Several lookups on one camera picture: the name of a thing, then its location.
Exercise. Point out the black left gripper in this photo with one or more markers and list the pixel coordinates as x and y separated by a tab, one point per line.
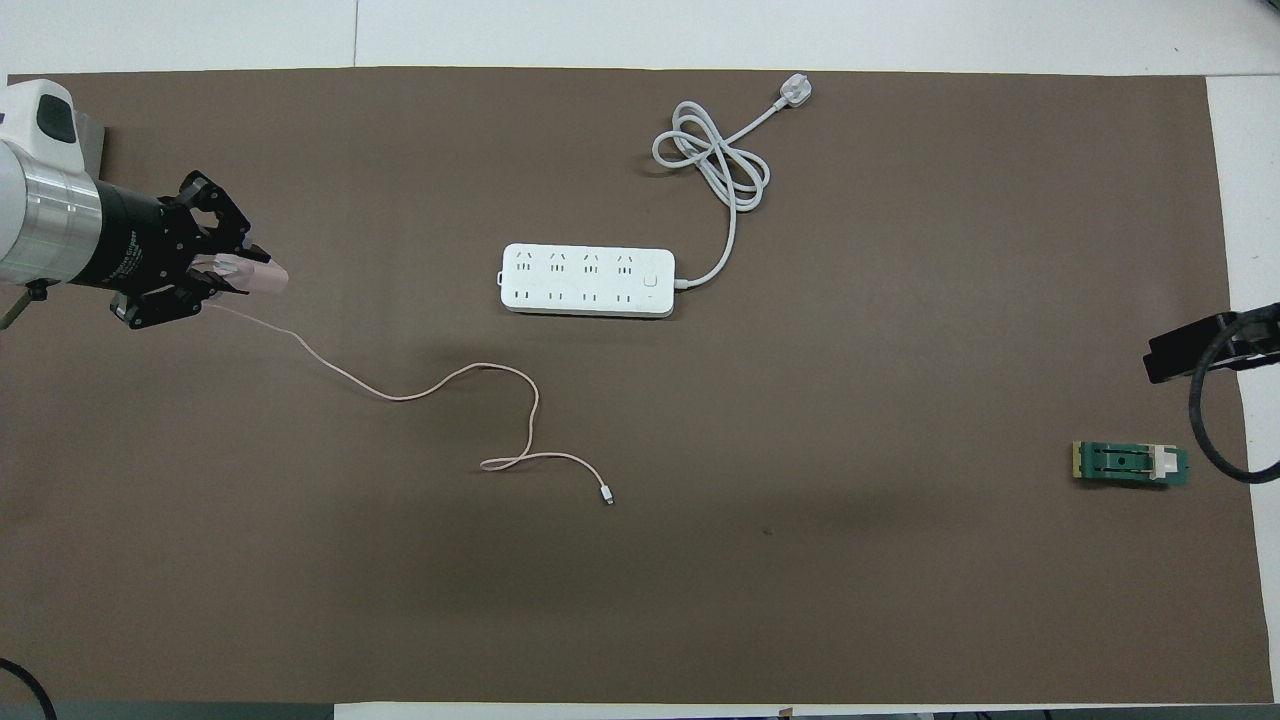
140	245

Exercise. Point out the white power strip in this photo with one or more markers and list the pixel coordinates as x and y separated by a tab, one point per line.
600	282

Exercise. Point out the pink charger block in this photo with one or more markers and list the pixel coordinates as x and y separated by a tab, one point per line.
265	277

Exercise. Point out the brown table mat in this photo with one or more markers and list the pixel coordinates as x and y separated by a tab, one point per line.
700	560

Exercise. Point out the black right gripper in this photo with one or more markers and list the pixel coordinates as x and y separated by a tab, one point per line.
1268	350

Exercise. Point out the green circuit board module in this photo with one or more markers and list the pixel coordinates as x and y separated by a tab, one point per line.
1120	463

